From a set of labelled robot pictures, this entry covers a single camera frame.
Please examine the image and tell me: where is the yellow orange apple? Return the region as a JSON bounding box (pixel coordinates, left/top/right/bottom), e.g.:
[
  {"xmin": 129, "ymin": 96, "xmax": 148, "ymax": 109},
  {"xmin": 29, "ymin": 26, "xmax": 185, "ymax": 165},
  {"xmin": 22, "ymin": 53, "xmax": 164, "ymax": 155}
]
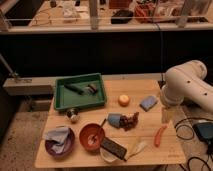
[{"xmin": 118, "ymin": 95, "xmax": 130, "ymax": 106}]

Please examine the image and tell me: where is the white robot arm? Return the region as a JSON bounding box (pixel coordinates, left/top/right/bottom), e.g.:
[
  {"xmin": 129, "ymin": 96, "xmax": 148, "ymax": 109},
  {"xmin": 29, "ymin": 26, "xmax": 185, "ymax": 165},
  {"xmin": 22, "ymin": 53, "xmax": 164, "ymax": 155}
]
[{"xmin": 160, "ymin": 60, "xmax": 213, "ymax": 124}]

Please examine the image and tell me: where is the white small bowl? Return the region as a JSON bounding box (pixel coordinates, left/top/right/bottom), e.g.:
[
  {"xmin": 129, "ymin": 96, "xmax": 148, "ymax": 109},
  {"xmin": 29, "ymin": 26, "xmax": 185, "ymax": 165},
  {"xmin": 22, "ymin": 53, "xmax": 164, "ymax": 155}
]
[{"xmin": 100, "ymin": 148, "xmax": 117, "ymax": 163}]

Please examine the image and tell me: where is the spoon in red bowl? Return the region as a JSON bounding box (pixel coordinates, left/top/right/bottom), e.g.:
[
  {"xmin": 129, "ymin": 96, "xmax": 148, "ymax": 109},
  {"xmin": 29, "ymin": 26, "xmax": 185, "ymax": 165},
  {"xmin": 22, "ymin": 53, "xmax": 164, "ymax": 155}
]
[{"xmin": 91, "ymin": 118, "xmax": 107, "ymax": 143}]

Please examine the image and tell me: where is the red bowl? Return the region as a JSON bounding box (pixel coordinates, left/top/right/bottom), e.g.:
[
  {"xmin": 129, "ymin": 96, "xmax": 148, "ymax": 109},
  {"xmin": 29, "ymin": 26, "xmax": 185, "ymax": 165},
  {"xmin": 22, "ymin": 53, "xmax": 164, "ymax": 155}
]
[{"xmin": 79, "ymin": 123, "xmax": 105, "ymax": 152}]

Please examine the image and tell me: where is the purple bowl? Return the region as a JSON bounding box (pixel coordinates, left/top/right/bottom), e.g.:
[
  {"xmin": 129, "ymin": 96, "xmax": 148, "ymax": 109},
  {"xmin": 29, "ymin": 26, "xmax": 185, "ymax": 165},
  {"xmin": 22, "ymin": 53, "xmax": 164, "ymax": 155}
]
[{"xmin": 43, "ymin": 126, "xmax": 75, "ymax": 158}]

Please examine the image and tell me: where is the blue sponge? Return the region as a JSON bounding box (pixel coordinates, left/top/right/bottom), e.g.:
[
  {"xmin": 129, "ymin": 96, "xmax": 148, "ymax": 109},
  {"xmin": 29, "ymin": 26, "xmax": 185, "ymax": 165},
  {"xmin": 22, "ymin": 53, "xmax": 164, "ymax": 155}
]
[{"xmin": 140, "ymin": 96, "xmax": 158, "ymax": 111}]

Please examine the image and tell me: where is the orange carrot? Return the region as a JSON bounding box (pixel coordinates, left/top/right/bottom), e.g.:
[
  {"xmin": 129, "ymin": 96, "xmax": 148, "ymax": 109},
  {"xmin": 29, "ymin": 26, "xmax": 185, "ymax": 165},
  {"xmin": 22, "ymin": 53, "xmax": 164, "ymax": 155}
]
[{"xmin": 154, "ymin": 125, "xmax": 167, "ymax": 147}]

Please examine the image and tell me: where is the blue cup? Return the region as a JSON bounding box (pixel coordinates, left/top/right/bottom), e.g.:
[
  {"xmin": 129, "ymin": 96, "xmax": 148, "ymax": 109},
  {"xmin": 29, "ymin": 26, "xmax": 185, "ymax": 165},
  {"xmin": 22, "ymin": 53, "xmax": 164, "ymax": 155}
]
[{"xmin": 107, "ymin": 114, "xmax": 121, "ymax": 128}]

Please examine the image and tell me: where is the black rectangular remote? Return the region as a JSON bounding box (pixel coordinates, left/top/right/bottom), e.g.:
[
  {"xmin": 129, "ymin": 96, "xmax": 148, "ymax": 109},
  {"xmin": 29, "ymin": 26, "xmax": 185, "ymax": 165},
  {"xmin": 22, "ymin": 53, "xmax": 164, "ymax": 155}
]
[{"xmin": 101, "ymin": 137, "xmax": 127, "ymax": 160}]

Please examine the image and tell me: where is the brown grey toy in tray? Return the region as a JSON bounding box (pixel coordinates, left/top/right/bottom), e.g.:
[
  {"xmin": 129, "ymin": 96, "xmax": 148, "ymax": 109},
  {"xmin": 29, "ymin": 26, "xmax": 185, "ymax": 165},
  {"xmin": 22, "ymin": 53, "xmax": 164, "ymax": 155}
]
[{"xmin": 84, "ymin": 83, "xmax": 98, "ymax": 95}]

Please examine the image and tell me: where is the green plastic tray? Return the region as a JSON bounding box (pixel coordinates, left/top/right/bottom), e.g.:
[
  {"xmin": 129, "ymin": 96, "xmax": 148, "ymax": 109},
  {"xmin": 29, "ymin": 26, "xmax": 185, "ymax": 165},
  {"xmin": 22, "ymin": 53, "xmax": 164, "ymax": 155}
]
[{"xmin": 54, "ymin": 73, "xmax": 107, "ymax": 111}]

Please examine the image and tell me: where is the dark green cucumber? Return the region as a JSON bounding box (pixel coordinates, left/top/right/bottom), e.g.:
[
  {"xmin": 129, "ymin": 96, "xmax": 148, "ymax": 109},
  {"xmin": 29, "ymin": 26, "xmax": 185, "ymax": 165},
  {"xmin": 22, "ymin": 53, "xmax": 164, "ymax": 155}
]
[{"xmin": 64, "ymin": 84, "xmax": 84, "ymax": 95}]

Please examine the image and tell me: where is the blue grey cloth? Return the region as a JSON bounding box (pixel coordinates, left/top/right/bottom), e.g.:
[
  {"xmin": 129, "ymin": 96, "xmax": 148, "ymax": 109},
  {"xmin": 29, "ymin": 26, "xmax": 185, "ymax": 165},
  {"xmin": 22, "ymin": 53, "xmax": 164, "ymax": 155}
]
[{"xmin": 43, "ymin": 126, "xmax": 70, "ymax": 154}]

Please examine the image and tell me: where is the black bag on shelf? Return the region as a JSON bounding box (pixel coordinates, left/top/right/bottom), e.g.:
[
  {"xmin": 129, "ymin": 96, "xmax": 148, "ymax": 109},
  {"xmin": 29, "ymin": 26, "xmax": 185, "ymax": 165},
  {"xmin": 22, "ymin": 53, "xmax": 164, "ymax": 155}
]
[{"xmin": 111, "ymin": 10, "xmax": 133, "ymax": 24}]

